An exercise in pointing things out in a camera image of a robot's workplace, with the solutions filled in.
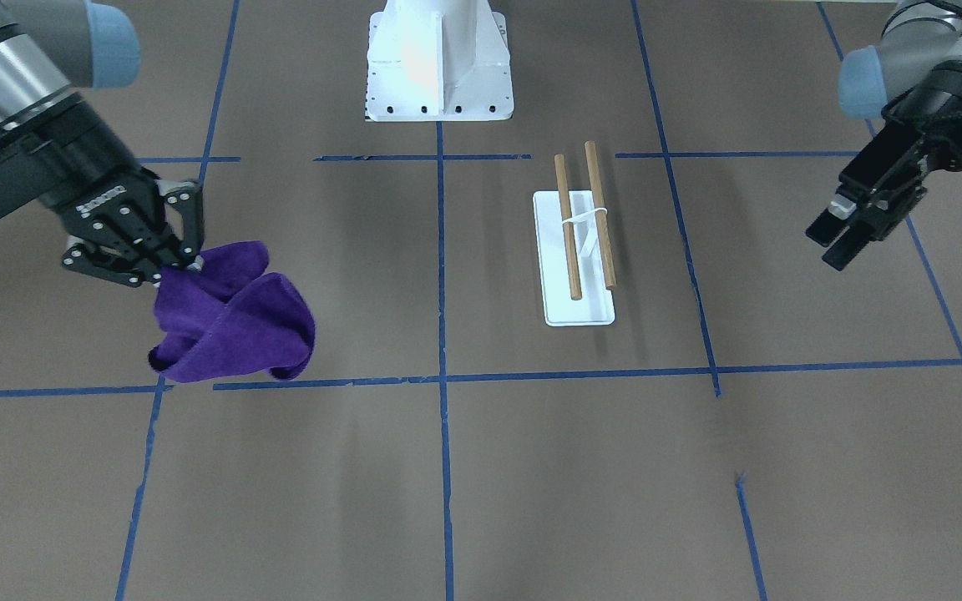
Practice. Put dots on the white towel rack base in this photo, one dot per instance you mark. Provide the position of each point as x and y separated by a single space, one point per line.
596 306

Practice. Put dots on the robot arm holding towel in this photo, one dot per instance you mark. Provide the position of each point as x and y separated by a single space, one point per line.
32 86

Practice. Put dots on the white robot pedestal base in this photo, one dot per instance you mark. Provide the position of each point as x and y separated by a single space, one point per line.
438 61

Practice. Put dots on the wooden rack rod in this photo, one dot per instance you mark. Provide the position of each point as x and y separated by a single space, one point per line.
568 227
592 161

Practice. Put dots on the purple towel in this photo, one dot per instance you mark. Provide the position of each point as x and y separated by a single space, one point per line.
232 317

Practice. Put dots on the black empty gripper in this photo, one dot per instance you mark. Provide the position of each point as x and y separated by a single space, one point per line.
884 161

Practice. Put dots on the black gripper with towel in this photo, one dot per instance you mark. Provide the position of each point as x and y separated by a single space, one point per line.
72 148

